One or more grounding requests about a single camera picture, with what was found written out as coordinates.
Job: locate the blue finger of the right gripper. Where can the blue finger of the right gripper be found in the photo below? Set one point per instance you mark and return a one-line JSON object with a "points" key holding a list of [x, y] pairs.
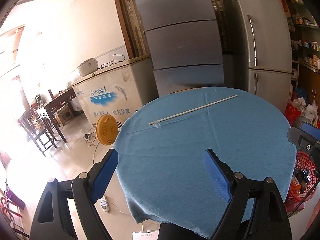
{"points": [[311, 130]]}

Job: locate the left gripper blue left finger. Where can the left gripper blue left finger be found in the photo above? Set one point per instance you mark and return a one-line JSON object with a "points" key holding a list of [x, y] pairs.
{"points": [[101, 174]]}

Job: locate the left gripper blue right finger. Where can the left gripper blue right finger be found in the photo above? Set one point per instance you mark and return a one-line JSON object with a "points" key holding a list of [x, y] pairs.
{"points": [[220, 174]]}

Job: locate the orange plastic bag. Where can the orange plastic bag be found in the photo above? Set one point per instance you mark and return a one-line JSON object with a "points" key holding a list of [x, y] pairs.
{"points": [[295, 188]]}

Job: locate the white plastic bags pile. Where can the white plastic bags pile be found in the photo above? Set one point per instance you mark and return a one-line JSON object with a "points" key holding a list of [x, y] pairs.
{"points": [[310, 111]]}

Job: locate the red gift bag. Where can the red gift bag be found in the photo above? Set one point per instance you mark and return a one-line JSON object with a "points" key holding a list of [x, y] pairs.
{"points": [[292, 114]]}

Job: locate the white power strip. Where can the white power strip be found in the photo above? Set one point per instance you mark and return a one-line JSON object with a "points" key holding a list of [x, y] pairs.
{"points": [[104, 204]]}

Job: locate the red plastic mesh basket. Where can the red plastic mesh basket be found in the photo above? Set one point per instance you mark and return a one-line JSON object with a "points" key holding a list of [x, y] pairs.
{"points": [[304, 174]]}

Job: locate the yellow round fan heater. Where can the yellow round fan heater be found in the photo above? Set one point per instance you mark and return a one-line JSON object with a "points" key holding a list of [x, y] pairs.
{"points": [[106, 129]]}

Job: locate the brown wooden sideboard cabinet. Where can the brown wooden sideboard cabinet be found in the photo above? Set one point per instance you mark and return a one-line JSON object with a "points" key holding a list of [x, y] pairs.
{"points": [[309, 81]]}

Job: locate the blue table cloth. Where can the blue table cloth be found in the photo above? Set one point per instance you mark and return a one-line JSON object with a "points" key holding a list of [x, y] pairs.
{"points": [[164, 167]]}

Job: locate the white thin rod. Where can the white thin rod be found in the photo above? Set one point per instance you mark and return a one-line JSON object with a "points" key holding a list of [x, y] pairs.
{"points": [[192, 110]]}

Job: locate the dark wooden chair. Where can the dark wooden chair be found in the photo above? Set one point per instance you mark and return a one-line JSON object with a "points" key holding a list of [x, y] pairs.
{"points": [[39, 132]]}

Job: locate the dark wooden dining table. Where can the dark wooden dining table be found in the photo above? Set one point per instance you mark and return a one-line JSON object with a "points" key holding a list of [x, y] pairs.
{"points": [[57, 103]]}

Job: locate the white chest freezer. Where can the white chest freezer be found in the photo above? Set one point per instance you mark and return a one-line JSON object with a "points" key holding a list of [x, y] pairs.
{"points": [[118, 90]]}

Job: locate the silver two-door refrigerator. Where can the silver two-door refrigerator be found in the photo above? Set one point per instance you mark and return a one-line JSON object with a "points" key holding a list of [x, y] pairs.
{"points": [[259, 43]]}

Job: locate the white rice cooker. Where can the white rice cooker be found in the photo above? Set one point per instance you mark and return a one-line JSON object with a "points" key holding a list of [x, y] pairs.
{"points": [[87, 67]]}

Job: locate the grey panel cabinet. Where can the grey panel cabinet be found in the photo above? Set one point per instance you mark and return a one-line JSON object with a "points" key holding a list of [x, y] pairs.
{"points": [[184, 43]]}

